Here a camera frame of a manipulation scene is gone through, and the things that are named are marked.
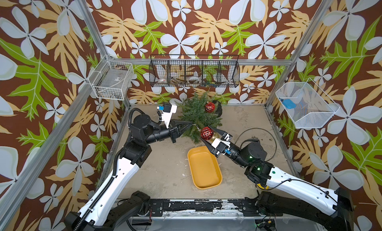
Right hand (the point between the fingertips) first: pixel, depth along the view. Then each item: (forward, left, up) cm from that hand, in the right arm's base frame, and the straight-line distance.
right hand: (206, 129), depth 59 cm
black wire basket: (+53, +2, -7) cm, 54 cm away
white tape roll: (+49, +4, -11) cm, 50 cm away
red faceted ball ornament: (+16, -3, -3) cm, 16 cm away
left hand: (+2, +6, +2) cm, 7 cm away
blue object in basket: (+27, -52, -12) cm, 60 cm away
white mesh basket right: (+19, -59, -9) cm, 63 cm away
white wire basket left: (+38, +53, -3) cm, 65 cm away
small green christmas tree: (+15, +2, -4) cm, 16 cm away
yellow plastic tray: (-3, -2, -38) cm, 38 cm away
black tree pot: (+25, -10, -14) cm, 30 cm away
